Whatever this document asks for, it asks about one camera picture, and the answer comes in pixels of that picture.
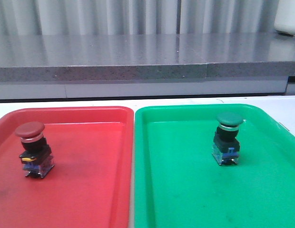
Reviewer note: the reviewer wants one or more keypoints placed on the green mushroom push button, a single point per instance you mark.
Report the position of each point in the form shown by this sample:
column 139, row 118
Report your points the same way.
column 226, row 147

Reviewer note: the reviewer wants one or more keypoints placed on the red mushroom push button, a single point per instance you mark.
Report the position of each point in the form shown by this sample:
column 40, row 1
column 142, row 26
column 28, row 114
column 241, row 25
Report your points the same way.
column 37, row 158

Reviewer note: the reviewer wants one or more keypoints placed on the green plastic tray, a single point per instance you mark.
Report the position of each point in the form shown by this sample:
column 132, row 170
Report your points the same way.
column 178, row 183

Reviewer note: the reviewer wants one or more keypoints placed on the red plastic tray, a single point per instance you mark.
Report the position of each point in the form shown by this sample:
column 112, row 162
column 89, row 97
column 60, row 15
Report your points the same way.
column 89, row 186

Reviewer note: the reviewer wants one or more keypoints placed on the grey speckled stone counter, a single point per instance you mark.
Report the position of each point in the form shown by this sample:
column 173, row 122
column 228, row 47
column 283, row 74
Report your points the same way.
column 104, row 66

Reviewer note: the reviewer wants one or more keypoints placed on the white appliance on counter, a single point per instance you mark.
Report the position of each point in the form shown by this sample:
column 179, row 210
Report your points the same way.
column 285, row 17

